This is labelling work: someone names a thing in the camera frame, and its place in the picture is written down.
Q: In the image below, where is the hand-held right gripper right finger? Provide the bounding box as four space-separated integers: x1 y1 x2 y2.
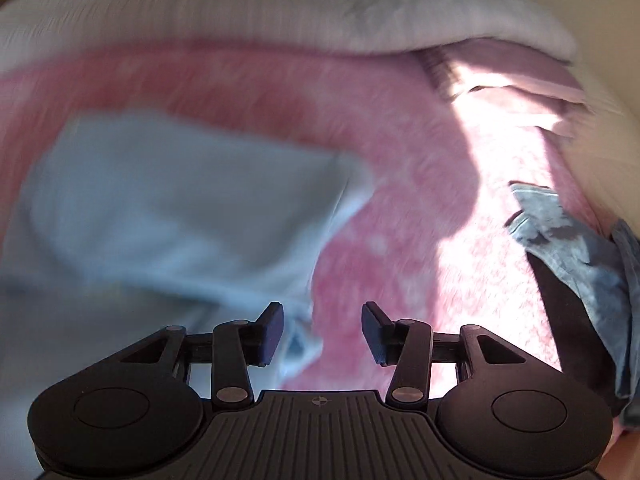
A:
361 301 546 408

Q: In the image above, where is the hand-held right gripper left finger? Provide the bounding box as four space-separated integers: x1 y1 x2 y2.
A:
107 301 285 411

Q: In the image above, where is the light blue garment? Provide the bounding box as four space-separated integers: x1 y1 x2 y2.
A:
0 110 377 396

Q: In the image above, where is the pink floral blanket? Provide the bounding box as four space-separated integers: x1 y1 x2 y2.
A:
0 42 626 431

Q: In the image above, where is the black garment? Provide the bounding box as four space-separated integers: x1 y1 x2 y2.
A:
525 249 628 413

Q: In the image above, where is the grey-blue garment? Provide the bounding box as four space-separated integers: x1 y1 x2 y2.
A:
506 182 632 366

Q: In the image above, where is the cream padded headboard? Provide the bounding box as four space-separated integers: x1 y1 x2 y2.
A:
515 0 640 233

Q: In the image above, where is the striped lilac quilt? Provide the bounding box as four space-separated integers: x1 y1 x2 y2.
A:
0 0 580 75

